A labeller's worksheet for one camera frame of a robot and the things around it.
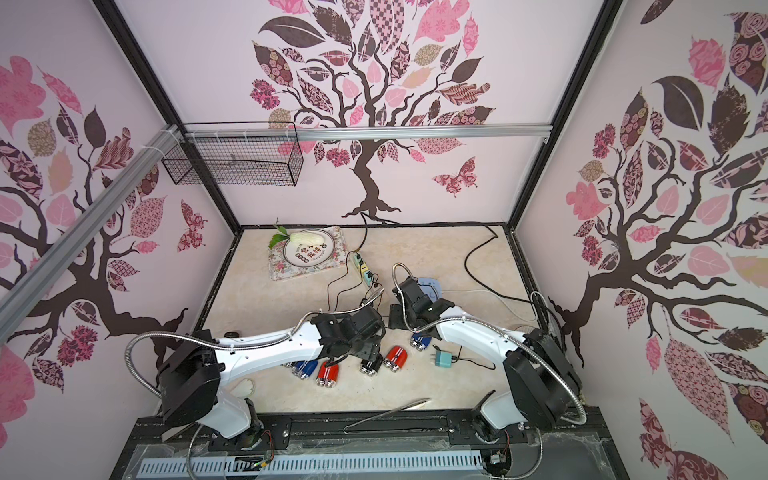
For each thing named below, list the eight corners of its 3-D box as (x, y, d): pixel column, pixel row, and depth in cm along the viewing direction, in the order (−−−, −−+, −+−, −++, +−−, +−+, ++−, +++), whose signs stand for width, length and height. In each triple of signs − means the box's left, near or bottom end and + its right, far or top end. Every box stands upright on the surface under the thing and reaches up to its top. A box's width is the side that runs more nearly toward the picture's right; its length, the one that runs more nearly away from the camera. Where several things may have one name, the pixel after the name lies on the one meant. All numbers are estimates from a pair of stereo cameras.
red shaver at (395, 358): (382, 363, 86) (381, 360, 84) (394, 346, 90) (394, 342, 88) (397, 374, 84) (397, 371, 82) (409, 356, 87) (409, 353, 86)
